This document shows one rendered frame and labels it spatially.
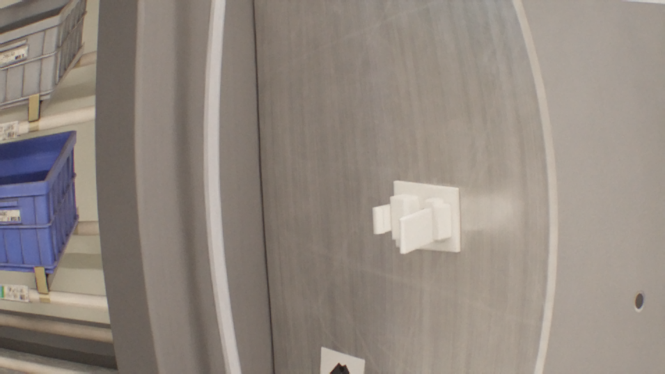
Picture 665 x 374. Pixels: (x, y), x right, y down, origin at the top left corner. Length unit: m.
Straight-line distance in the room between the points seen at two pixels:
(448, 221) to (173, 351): 0.09
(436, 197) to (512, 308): 0.04
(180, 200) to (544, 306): 0.11
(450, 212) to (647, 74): 0.11
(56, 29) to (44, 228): 0.38
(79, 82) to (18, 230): 0.78
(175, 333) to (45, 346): 5.69
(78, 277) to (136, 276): 5.64
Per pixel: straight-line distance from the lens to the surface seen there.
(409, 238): 1.01
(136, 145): 1.04
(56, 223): 5.99
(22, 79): 5.89
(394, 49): 1.03
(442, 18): 1.02
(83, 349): 6.71
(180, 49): 1.05
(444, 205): 1.02
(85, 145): 6.64
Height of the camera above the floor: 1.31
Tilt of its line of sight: 9 degrees down
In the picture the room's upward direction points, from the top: 4 degrees counter-clockwise
